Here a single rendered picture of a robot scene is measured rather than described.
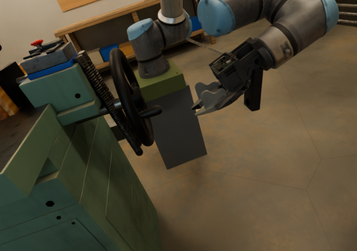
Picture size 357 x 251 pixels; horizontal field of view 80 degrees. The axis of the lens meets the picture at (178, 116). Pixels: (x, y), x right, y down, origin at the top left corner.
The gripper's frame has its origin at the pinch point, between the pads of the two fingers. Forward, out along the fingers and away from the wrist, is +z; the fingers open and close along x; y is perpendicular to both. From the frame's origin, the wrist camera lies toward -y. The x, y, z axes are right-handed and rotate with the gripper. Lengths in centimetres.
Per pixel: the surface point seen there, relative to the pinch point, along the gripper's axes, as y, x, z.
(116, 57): 21.7, -6.5, 8.0
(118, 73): 19.5, -2.0, 9.1
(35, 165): 19.6, 12.7, 28.3
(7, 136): 25.6, 6.6, 31.6
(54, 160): 16.3, 7.8, 29.5
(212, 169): -74, -48, 21
